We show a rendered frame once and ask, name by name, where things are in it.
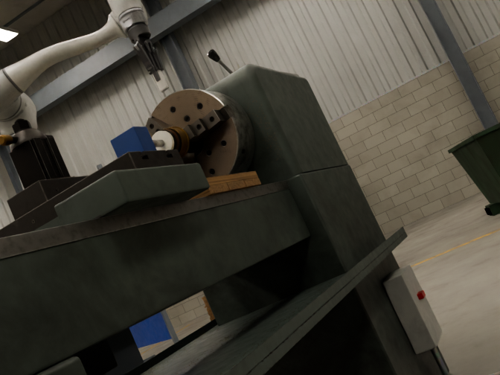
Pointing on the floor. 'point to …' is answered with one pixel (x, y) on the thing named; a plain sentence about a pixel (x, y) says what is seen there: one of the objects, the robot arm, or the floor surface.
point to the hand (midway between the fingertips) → (161, 81)
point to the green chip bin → (483, 164)
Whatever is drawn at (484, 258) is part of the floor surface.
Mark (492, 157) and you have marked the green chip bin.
